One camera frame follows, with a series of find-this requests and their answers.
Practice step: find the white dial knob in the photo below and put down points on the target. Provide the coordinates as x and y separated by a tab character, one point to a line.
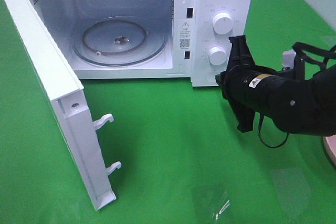
222	23
217	56

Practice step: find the white microwave oven body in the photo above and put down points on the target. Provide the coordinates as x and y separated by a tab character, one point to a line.
185	55

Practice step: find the round door release button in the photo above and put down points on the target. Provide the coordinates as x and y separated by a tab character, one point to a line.
210	77

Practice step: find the glass microwave turntable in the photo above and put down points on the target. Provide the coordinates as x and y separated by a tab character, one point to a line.
121	41

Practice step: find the pink plate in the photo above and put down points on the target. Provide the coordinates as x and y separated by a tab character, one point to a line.
329	143

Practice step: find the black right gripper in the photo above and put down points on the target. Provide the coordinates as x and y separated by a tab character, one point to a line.
234	79

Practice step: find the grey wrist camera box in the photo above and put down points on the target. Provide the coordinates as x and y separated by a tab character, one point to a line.
288	59

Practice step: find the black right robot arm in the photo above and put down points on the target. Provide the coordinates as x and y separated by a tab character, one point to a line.
300	100

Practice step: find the clear plastic film scrap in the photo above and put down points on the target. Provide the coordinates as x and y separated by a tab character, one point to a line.
212	204

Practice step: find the lower white dial knob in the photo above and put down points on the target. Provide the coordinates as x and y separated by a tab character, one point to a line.
217	56

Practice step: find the upper white dial knob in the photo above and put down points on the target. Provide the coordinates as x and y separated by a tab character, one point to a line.
222	23

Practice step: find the white microwave door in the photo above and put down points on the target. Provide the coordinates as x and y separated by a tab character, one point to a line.
66	96

